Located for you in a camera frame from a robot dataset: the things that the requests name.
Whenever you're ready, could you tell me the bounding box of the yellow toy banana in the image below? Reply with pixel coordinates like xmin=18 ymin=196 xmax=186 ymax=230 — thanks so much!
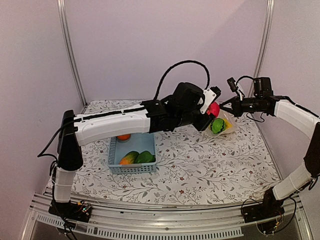
xmin=223 ymin=118 xmax=233 ymax=130

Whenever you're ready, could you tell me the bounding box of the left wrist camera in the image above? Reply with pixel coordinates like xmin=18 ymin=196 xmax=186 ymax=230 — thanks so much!
xmin=198 ymin=86 xmax=221 ymax=115

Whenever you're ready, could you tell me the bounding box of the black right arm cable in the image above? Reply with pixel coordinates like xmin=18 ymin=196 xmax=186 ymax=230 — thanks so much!
xmin=236 ymin=75 xmax=256 ymax=87

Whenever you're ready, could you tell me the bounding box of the left aluminium corner post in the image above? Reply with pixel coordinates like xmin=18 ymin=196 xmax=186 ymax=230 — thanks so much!
xmin=57 ymin=0 xmax=88 ymax=107

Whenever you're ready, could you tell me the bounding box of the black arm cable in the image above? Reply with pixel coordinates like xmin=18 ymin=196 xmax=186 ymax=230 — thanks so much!
xmin=236 ymin=75 xmax=256 ymax=87
xmin=154 ymin=59 xmax=211 ymax=101

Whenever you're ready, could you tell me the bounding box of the light blue perforated basket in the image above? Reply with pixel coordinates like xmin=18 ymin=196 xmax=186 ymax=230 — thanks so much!
xmin=107 ymin=133 xmax=157 ymax=175

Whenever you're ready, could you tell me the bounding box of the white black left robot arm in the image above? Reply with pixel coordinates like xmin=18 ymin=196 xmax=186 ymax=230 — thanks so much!
xmin=49 ymin=82 xmax=221 ymax=222

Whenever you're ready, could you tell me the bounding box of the aluminium corner post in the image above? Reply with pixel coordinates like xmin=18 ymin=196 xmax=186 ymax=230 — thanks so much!
xmin=57 ymin=0 xmax=88 ymax=107
xmin=251 ymin=0 xmax=275 ymax=80

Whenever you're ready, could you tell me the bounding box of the clear zip top bag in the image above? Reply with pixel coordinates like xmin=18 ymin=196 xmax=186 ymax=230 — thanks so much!
xmin=207 ymin=102 xmax=236 ymax=136

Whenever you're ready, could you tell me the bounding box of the right aluminium corner post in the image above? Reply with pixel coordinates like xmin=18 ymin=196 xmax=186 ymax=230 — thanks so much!
xmin=251 ymin=0 xmax=275 ymax=80

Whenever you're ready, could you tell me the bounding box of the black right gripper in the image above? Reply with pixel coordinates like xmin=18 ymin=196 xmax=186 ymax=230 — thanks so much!
xmin=219 ymin=94 xmax=263 ymax=117

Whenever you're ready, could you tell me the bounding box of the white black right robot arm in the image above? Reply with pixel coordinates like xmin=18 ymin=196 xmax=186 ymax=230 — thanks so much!
xmin=220 ymin=77 xmax=320 ymax=223

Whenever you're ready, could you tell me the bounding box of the green toy watermelon ball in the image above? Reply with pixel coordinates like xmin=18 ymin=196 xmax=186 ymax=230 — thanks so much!
xmin=210 ymin=118 xmax=225 ymax=134

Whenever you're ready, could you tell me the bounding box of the floral tablecloth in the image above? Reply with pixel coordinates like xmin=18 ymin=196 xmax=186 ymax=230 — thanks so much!
xmin=71 ymin=116 xmax=280 ymax=205

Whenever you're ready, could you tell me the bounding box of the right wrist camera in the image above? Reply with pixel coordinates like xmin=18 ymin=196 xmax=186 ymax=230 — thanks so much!
xmin=227 ymin=77 xmax=238 ymax=93

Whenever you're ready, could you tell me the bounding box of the orange toy orange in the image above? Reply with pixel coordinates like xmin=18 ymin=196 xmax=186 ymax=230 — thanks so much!
xmin=116 ymin=134 xmax=131 ymax=141

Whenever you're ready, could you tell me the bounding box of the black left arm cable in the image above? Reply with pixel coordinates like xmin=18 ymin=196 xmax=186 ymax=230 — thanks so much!
xmin=154 ymin=59 xmax=211 ymax=101

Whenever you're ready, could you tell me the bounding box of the green toy bell pepper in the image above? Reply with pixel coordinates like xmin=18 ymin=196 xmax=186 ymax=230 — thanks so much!
xmin=134 ymin=151 xmax=156 ymax=164

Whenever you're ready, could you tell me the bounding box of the red toy apple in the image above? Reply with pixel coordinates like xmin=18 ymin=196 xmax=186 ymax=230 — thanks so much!
xmin=206 ymin=102 xmax=220 ymax=118

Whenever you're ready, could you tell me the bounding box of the aluminium front rail frame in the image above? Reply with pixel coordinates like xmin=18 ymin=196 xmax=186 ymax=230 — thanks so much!
xmin=20 ymin=192 xmax=314 ymax=240

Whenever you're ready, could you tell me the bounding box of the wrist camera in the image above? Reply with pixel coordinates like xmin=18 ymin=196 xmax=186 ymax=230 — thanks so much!
xmin=198 ymin=86 xmax=221 ymax=115
xmin=227 ymin=77 xmax=238 ymax=93

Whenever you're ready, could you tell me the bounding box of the orange green toy mango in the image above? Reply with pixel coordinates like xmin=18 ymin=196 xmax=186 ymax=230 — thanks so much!
xmin=119 ymin=151 xmax=139 ymax=165

